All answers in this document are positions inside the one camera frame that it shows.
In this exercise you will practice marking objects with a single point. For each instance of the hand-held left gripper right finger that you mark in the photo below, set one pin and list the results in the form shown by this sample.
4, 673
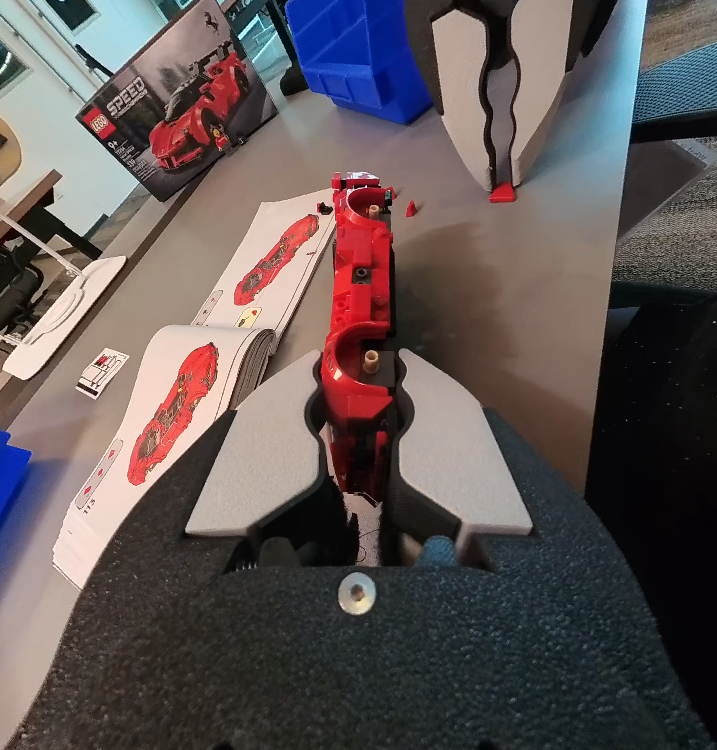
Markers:
458, 463

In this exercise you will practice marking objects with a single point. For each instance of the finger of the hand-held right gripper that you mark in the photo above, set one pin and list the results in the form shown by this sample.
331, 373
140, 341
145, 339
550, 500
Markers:
543, 58
461, 76

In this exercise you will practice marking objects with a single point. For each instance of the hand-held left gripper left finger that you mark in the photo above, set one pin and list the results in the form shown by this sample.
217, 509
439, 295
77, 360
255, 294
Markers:
258, 463

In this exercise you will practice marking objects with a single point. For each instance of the red lego wedge plate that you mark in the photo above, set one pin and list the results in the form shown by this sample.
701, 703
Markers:
503, 194

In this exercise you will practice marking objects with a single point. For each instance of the red lego car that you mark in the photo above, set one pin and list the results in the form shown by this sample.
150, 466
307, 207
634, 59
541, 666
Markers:
358, 281

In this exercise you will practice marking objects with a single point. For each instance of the lego instruction booklet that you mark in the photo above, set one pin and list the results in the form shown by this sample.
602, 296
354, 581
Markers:
159, 363

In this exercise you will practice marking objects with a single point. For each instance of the red lego slope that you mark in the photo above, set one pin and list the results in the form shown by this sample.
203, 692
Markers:
411, 210

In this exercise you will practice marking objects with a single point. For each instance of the lego set box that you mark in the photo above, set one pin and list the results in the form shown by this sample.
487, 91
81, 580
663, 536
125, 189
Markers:
176, 117

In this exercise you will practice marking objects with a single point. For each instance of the blue plastic bin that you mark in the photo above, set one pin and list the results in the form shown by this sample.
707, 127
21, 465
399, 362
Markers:
1, 469
358, 58

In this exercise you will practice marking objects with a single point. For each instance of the black cloth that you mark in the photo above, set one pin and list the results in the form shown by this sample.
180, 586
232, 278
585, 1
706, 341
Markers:
294, 82

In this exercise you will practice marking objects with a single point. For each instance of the white sticker sheet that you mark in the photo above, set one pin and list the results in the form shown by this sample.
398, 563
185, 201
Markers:
103, 372

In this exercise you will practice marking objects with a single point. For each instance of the white rounded pad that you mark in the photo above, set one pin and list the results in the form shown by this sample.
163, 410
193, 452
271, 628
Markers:
88, 287

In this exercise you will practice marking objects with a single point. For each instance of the black office chair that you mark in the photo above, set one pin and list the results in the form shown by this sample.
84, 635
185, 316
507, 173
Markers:
6, 287

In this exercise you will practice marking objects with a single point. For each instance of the brown wooden desk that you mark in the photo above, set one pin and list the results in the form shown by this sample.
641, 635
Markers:
18, 193

